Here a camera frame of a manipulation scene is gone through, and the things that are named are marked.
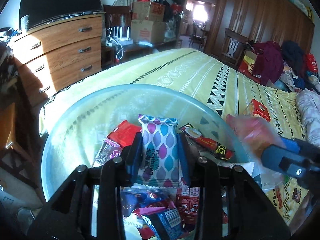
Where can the clear red cake packet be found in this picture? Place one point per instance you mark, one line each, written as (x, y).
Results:
(255, 132)

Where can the red sachet in bowl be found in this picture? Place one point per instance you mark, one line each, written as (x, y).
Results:
(124, 133)

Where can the wooden wardrobe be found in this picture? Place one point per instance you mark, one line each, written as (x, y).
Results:
(259, 21)

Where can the red orange upright box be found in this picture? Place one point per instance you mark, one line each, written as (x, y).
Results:
(255, 108)

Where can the cardboard box upper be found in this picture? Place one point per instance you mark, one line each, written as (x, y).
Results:
(149, 11)

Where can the maroon clothes pile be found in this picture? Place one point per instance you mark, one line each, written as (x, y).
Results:
(269, 62)

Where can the yellow patterned bedspread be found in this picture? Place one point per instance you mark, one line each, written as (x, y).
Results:
(191, 72)

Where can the clear glass bowl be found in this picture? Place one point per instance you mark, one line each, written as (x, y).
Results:
(80, 138)

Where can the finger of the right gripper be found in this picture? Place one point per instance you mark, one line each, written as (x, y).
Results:
(297, 159)

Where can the wooden chair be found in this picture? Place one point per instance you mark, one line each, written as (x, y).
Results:
(233, 49)

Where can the red yellow coffee sachet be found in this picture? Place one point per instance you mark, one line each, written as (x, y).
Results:
(213, 147)

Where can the colourful diamond pattern packet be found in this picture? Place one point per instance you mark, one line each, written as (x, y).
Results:
(160, 166)

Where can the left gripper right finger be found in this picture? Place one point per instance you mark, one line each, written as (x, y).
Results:
(231, 204)

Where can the cardboard box lower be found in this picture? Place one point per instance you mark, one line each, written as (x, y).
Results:
(147, 31)

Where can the black television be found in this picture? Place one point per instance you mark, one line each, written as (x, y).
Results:
(43, 11)

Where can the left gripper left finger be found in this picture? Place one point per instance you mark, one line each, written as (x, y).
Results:
(68, 214)

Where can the wooden chest of drawers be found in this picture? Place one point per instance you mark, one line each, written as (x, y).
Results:
(54, 56)

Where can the white wifi router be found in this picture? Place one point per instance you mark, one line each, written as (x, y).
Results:
(118, 36)

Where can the pink floral rolled quilt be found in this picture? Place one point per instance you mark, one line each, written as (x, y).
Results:
(308, 106)

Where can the cardboard box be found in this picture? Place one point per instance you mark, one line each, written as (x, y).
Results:
(149, 11)
(147, 31)

